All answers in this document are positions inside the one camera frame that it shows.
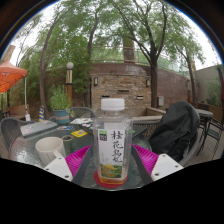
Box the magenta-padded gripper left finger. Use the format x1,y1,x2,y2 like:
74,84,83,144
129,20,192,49
43,144,94,187

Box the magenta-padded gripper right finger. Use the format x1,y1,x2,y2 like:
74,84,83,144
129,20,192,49
130,144,184,187

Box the clear white-capped drink bottle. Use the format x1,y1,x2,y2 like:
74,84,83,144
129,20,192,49
92,97,134,185

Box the yellow card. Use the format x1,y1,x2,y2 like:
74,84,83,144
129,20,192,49
70,129,88,138

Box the white ceramic mug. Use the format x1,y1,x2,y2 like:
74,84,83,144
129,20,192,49
35,136,67,167

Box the blue card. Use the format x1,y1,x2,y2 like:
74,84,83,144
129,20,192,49
56,125,74,131

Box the white magazine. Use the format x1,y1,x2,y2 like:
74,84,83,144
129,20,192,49
69,117,94,126

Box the black backpack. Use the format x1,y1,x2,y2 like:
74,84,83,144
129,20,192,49
148,101,201,163

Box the grey laptop with stickers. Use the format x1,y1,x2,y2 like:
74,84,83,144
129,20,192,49
19,119,59,139

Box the blue yellow striped cone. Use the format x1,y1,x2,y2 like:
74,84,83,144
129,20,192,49
38,105,46,122

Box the green plant in blue pot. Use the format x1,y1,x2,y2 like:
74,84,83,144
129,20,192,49
49,84,73,126

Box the black metal patio chair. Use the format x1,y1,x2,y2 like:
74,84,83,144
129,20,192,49
196,116,224,159

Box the round dark patio table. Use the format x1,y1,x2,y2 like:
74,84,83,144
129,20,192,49
194,108,214,128

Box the orange canopy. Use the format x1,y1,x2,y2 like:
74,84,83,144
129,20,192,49
0,59,28,94

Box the globe-topped wooden lamp post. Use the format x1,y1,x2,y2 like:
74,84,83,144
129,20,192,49
65,61,75,101

